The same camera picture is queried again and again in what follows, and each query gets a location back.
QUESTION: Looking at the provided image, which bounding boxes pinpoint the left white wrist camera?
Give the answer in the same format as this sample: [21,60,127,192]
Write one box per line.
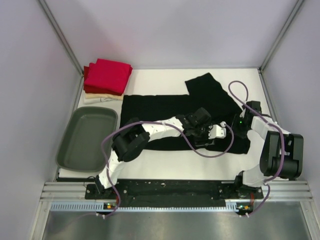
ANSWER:
[208,121,227,140]

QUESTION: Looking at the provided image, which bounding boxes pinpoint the folded white t shirt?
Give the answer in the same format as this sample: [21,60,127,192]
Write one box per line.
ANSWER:
[83,97,116,105]

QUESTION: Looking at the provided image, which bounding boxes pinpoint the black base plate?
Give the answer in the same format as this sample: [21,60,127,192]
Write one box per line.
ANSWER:
[85,179,264,207]

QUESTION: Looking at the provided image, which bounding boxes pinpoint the right aluminium frame post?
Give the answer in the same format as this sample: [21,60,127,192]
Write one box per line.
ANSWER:
[259,0,306,74]

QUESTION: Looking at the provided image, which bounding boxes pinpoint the folded beige t shirt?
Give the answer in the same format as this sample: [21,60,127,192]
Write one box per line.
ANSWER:
[84,93,124,101]

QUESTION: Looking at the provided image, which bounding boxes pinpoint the blue slotted cable duct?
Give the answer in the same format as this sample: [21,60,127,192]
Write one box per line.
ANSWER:
[50,201,252,213]

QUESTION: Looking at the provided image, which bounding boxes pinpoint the black t shirt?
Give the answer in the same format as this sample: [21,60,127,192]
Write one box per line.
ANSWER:
[119,72,251,156]

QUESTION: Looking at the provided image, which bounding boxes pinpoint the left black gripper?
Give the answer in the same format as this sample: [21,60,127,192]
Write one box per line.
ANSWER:
[192,121,215,146]

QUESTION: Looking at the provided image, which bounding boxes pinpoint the grey plastic bin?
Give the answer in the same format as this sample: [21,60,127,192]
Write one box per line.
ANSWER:
[55,106,118,173]

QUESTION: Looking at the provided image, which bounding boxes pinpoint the folded red t shirt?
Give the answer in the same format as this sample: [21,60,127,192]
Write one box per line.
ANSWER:
[83,58,133,96]

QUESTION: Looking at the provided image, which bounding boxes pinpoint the aluminium front rail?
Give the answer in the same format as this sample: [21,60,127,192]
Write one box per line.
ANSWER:
[40,182,86,201]

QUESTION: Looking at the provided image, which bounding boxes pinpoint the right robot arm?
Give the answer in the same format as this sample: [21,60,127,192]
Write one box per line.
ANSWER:
[232,101,304,198]

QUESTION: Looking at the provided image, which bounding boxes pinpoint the left aluminium frame post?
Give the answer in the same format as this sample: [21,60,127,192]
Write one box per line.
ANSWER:
[37,0,85,76]

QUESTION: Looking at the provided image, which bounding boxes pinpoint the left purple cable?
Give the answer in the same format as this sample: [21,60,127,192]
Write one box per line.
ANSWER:
[100,121,235,218]

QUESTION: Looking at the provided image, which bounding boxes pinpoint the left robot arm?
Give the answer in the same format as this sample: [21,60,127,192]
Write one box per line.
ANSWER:
[95,107,219,199]

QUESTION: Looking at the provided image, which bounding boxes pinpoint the aluminium frame post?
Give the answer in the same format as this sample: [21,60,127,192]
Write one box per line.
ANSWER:
[259,0,306,74]
[37,0,85,76]

